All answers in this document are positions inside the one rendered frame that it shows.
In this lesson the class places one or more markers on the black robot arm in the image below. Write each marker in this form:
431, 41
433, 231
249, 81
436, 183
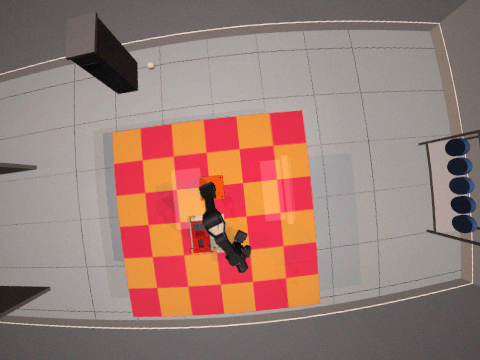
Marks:
212, 217

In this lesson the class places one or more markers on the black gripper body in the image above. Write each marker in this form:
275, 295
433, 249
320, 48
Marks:
240, 235

